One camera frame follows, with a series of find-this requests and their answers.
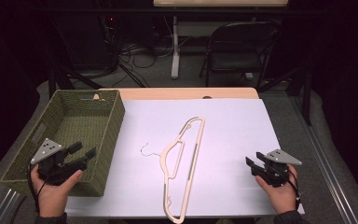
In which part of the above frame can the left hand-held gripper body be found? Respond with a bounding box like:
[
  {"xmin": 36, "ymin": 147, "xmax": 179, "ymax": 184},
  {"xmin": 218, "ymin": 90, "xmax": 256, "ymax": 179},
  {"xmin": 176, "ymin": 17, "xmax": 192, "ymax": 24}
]
[{"xmin": 30, "ymin": 137, "xmax": 76, "ymax": 187}]

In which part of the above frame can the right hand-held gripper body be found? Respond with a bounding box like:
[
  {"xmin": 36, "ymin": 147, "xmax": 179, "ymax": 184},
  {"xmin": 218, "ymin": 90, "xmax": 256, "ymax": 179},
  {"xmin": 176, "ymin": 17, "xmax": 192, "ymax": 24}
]
[{"xmin": 255, "ymin": 148, "xmax": 303, "ymax": 189}]

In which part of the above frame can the green woven basket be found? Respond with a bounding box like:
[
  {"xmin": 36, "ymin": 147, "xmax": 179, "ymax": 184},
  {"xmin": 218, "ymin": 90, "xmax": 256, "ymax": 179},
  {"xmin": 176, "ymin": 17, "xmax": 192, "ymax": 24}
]
[{"xmin": 0, "ymin": 89, "xmax": 126, "ymax": 198}]

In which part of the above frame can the beige plastic clothes hanger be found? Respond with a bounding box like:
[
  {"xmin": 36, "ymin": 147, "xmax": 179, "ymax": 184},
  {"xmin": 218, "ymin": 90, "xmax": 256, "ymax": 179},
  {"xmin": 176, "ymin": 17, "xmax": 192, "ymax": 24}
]
[{"xmin": 140, "ymin": 116, "xmax": 206, "ymax": 224}]

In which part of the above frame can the person's right hand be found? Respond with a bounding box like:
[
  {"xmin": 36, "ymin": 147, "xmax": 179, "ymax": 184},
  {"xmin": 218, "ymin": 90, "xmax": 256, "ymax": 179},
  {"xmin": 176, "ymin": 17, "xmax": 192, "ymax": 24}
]
[{"xmin": 255, "ymin": 163, "xmax": 299, "ymax": 216}]

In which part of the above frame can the person's left hand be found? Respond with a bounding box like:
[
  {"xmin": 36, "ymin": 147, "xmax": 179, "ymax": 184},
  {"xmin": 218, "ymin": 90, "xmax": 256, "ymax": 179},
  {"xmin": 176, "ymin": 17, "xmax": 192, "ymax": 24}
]
[{"xmin": 30, "ymin": 164, "xmax": 84, "ymax": 218}]

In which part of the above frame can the black metal stand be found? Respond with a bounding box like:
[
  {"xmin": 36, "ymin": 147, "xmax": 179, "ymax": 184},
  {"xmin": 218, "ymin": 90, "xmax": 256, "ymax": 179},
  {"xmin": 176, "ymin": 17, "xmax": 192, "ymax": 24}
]
[
  {"xmin": 256, "ymin": 65, "xmax": 313, "ymax": 127},
  {"xmin": 47, "ymin": 60, "xmax": 104, "ymax": 98}
]

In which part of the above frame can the black folding chair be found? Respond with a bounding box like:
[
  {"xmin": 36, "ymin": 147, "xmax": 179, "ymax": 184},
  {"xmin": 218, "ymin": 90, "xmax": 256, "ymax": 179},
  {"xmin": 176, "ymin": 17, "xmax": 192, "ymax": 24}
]
[{"xmin": 198, "ymin": 21, "xmax": 282, "ymax": 91}]

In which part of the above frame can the white desk leg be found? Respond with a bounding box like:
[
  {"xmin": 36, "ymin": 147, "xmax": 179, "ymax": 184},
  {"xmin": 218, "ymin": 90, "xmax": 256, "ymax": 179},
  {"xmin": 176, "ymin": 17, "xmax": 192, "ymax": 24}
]
[{"xmin": 170, "ymin": 15, "xmax": 182, "ymax": 80}]

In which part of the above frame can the light desk top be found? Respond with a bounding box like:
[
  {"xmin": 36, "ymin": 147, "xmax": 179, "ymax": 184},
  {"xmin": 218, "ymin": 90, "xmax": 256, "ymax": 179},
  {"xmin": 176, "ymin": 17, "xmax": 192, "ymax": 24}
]
[{"xmin": 152, "ymin": 0, "xmax": 290, "ymax": 8}]

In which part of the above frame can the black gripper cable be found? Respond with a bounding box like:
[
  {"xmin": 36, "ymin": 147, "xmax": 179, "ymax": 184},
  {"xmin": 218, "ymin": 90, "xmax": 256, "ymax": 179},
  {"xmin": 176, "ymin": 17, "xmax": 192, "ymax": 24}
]
[
  {"xmin": 287, "ymin": 169, "xmax": 303, "ymax": 211},
  {"xmin": 26, "ymin": 161, "xmax": 49, "ymax": 217}
]

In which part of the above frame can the aluminium rail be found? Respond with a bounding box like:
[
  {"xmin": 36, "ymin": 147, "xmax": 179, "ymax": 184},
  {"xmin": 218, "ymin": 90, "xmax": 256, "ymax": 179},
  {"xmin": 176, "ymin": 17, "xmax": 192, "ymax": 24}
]
[
  {"xmin": 0, "ymin": 188, "xmax": 22, "ymax": 224},
  {"xmin": 288, "ymin": 95, "xmax": 358, "ymax": 224}
]

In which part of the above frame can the tangle of floor cables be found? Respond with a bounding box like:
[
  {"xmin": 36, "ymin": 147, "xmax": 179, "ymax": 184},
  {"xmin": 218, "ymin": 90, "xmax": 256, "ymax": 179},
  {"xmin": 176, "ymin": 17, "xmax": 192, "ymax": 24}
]
[{"xmin": 110, "ymin": 36, "xmax": 176, "ymax": 89}]

